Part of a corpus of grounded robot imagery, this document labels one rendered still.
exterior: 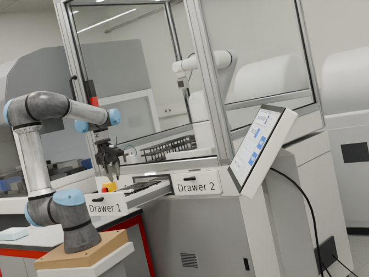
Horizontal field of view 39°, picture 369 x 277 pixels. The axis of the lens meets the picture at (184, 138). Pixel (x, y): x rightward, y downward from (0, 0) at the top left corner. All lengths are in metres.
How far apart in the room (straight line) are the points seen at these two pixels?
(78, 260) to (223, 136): 0.86
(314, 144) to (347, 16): 2.69
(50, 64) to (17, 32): 3.83
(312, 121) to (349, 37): 2.57
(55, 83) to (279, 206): 1.96
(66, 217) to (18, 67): 1.44
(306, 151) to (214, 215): 0.70
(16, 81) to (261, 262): 1.78
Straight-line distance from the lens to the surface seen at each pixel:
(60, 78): 3.47
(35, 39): 7.35
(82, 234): 2.11
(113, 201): 2.49
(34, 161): 2.19
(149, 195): 2.58
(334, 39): 5.62
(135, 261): 2.85
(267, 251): 2.60
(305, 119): 2.99
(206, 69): 2.39
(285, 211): 1.91
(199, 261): 2.72
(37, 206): 2.18
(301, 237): 1.94
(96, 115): 2.33
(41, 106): 2.13
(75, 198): 2.09
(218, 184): 2.45
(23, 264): 2.83
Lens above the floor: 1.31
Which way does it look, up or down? 5 degrees down
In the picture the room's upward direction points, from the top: 12 degrees counter-clockwise
